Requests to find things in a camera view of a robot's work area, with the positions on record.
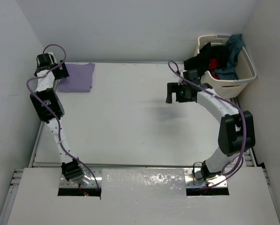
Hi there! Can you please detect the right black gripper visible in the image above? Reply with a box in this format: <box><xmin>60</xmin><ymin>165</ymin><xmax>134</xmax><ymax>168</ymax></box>
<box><xmin>167</xmin><ymin>82</ymin><xmax>194</xmax><ymax>103</ymax></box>

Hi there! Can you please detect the black garment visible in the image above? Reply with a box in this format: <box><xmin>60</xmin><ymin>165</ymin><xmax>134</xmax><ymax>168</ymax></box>
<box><xmin>184</xmin><ymin>42</ymin><xmax>229</xmax><ymax>77</ymax></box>

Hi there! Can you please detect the purple t shirt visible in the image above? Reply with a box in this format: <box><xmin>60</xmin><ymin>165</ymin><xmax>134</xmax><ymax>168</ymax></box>
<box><xmin>57</xmin><ymin>63</ymin><xmax>95</xmax><ymax>93</ymax></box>

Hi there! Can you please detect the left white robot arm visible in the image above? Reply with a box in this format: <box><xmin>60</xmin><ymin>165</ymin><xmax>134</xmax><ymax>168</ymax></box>
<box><xmin>30</xmin><ymin>52</ymin><xmax>84</xmax><ymax>183</ymax></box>

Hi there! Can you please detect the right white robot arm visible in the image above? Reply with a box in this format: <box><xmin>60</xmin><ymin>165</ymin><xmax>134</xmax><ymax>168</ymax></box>
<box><xmin>166</xmin><ymin>70</ymin><xmax>256</xmax><ymax>180</ymax></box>

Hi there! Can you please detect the red garment in basket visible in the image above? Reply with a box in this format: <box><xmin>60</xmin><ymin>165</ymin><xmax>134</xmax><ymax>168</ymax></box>
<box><xmin>209</xmin><ymin>58</ymin><xmax>221</xmax><ymax>80</ymax></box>

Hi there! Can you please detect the beige laundry basket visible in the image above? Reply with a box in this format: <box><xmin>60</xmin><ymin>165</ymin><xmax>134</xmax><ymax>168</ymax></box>
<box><xmin>194</xmin><ymin>34</ymin><xmax>257</xmax><ymax>99</ymax></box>

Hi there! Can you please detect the teal shirt in basket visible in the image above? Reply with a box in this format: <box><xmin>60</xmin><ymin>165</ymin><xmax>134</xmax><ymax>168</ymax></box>
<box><xmin>215</xmin><ymin>34</ymin><xmax>245</xmax><ymax>80</ymax></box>

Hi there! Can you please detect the white front cover board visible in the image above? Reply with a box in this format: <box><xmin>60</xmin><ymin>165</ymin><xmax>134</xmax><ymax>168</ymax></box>
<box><xmin>8</xmin><ymin>167</ymin><xmax>279</xmax><ymax>225</ymax></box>

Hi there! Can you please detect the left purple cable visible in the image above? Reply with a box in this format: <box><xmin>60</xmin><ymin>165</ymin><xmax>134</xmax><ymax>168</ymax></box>
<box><xmin>26</xmin><ymin>44</ymin><xmax>101</xmax><ymax>189</ymax></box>

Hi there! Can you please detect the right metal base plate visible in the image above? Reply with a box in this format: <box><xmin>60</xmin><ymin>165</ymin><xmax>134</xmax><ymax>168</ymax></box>
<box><xmin>184</xmin><ymin>167</ymin><xmax>228</xmax><ymax>189</ymax></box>

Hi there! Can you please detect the metal base plate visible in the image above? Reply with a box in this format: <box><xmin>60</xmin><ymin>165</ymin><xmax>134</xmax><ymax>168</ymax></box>
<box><xmin>184</xmin><ymin>167</ymin><xmax>228</xmax><ymax>189</ymax></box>
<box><xmin>59</xmin><ymin>166</ymin><xmax>103</xmax><ymax>188</ymax></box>

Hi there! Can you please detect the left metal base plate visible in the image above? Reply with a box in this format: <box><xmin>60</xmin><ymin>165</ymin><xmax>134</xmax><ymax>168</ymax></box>
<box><xmin>59</xmin><ymin>166</ymin><xmax>103</xmax><ymax>188</ymax></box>

